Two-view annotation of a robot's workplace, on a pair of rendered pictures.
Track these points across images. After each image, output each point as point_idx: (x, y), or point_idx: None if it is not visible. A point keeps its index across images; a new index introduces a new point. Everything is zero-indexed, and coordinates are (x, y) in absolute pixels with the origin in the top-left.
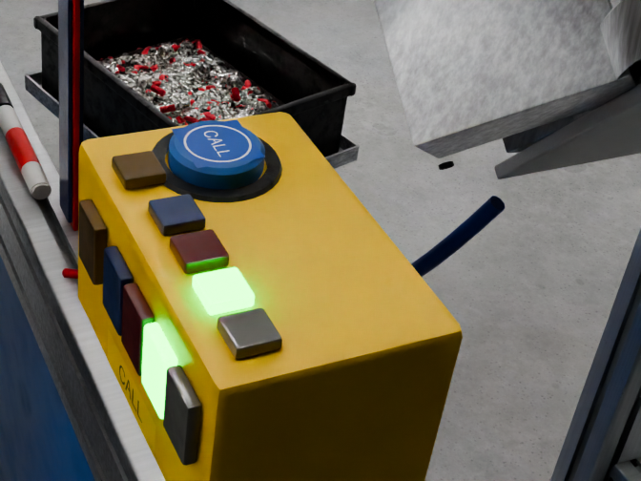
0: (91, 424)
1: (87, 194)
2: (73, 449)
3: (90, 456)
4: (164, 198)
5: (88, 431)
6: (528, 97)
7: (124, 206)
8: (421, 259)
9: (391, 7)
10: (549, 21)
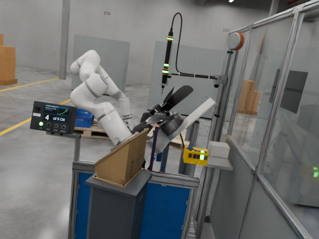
0: (170, 180)
1: (187, 153)
2: (154, 192)
3: (169, 184)
4: (194, 150)
5: (169, 181)
6: (166, 144)
7: (193, 151)
8: (148, 167)
9: None
10: (164, 138)
